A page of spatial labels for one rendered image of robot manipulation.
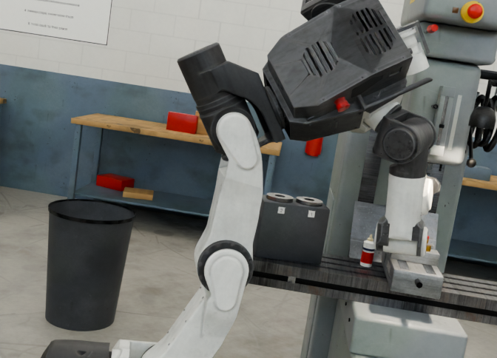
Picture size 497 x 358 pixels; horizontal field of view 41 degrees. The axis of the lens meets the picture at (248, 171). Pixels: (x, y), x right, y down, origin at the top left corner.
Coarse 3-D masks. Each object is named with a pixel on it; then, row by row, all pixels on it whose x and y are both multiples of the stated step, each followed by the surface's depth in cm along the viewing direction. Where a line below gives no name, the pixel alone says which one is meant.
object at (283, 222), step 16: (272, 208) 214; (288, 208) 215; (304, 208) 215; (320, 208) 216; (272, 224) 215; (288, 224) 216; (304, 224) 216; (320, 224) 217; (256, 240) 219; (272, 240) 216; (288, 240) 217; (304, 240) 217; (320, 240) 218; (256, 256) 216; (272, 256) 217; (288, 256) 217; (304, 256) 218; (320, 256) 219
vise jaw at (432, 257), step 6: (426, 252) 211; (432, 252) 212; (438, 252) 213; (396, 258) 212; (402, 258) 212; (408, 258) 212; (414, 258) 212; (420, 258) 212; (426, 258) 211; (432, 258) 211; (438, 258) 211; (426, 264) 212; (432, 264) 211
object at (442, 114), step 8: (440, 88) 202; (448, 88) 199; (440, 96) 200; (448, 96) 200; (440, 104) 200; (448, 104) 200; (440, 112) 201; (448, 112) 201; (440, 120) 201; (448, 120) 201; (440, 128) 201; (440, 136) 202; (440, 144) 202; (432, 152) 202; (440, 152) 202
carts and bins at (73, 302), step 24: (72, 216) 384; (96, 216) 390; (120, 216) 386; (48, 240) 360; (72, 240) 347; (96, 240) 348; (120, 240) 357; (48, 264) 360; (72, 264) 349; (96, 264) 351; (120, 264) 363; (48, 288) 361; (72, 288) 352; (96, 288) 355; (120, 288) 376; (48, 312) 363; (72, 312) 355; (96, 312) 359
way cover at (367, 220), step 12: (360, 204) 256; (372, 204) 256; (360, 216) 254; (372, 216) 254; (432, 216) 254; (360, 228) 253; (372, 228) 253; (360, 240) 251; (432, 240) 251; (360, 252) 248
